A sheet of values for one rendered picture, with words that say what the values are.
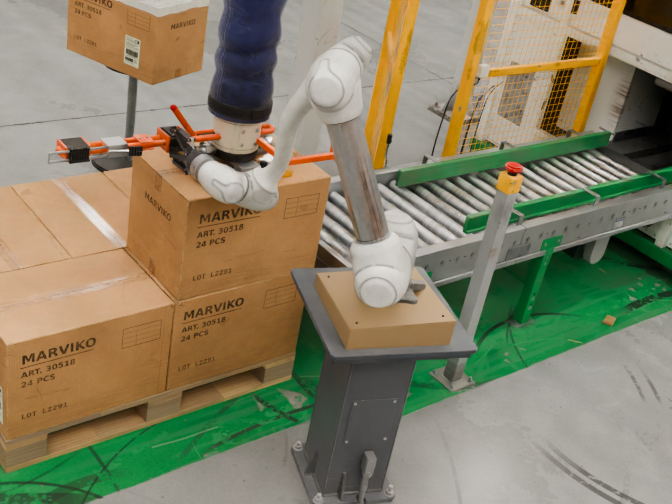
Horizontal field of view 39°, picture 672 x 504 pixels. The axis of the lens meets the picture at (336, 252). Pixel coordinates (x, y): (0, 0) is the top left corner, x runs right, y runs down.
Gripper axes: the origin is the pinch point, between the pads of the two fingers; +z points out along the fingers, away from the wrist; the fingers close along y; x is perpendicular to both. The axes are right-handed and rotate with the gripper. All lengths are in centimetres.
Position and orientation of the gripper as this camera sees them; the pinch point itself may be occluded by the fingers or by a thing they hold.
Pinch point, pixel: (169, 139)
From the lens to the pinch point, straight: 326.9
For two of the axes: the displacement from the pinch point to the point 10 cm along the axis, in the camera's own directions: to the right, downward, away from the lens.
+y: -1.7, 8.5, 4.9
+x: 7.8, -1.9, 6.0
